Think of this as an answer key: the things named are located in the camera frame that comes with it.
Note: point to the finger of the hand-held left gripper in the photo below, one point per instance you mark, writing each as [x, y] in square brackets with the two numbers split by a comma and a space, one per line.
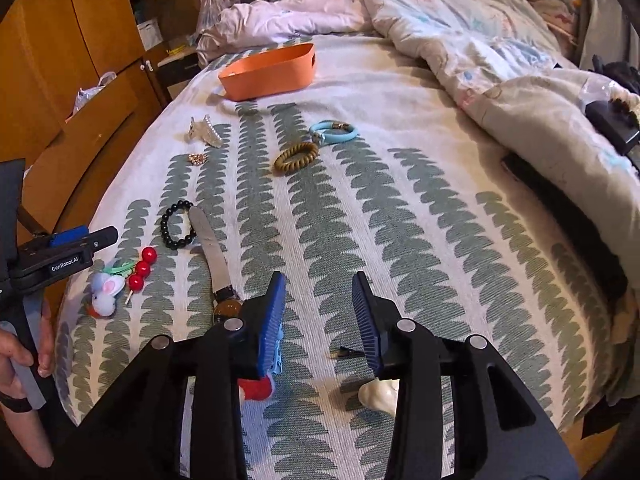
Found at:
[100, 237]

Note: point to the light blue hair clip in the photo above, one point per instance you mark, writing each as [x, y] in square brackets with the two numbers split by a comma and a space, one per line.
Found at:
[277, 360]

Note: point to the dark cloth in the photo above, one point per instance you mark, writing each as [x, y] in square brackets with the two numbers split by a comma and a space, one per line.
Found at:
[617, 75]

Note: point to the red white plush ornament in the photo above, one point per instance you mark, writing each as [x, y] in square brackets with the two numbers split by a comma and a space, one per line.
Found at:
[255, 390]

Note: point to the person's left hand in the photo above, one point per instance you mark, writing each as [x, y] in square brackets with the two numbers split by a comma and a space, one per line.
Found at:
[12, 345]

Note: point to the printed pillow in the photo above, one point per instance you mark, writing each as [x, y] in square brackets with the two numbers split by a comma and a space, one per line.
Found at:
[545, 0]

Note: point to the black box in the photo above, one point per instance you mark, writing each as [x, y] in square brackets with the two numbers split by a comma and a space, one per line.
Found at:
[615, 125]

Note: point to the pearl hair claw clip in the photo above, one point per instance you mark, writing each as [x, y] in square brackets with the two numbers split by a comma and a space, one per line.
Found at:
[210, 135]

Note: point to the red bead hair stick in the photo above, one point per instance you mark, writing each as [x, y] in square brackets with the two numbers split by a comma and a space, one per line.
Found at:
[149, 255]

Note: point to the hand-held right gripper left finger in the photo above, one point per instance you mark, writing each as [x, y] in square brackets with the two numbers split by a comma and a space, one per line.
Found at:
[272, 320]

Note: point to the wooden wardrobe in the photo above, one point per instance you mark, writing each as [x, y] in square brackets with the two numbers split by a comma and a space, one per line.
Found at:
[60, 35]

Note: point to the cream rounded ornament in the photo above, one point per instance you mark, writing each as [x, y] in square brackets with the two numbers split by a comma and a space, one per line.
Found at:
[380, 395]

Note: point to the white pillow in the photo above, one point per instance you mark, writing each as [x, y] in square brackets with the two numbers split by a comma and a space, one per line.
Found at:
[280, 15]

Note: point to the person's left forearm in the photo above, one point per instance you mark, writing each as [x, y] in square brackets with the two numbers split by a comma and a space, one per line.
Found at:
[22, 435]

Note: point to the dark nightstand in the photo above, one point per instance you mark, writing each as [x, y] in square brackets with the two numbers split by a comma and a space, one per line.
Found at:
[180, 70]

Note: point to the plush mouse hair clip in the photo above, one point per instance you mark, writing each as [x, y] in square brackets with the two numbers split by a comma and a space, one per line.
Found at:
[107, 287]

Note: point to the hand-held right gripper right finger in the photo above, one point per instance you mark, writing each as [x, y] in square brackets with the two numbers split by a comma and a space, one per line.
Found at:
[365, 320]

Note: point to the white floral quilt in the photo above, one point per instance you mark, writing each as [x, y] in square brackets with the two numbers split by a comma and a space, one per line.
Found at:
[450, 35]

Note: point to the orange plastic basket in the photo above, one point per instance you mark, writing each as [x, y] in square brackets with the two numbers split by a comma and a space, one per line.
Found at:
[270, 80]

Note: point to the green hair clip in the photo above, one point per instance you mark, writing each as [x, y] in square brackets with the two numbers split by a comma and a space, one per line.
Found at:
[120, 269]

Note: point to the plastic bag on wardrobe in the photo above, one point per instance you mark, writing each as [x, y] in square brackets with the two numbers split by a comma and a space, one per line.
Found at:
[90, 92]

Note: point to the black hairpin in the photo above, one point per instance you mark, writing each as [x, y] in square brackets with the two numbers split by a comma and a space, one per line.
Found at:
[347, 353]

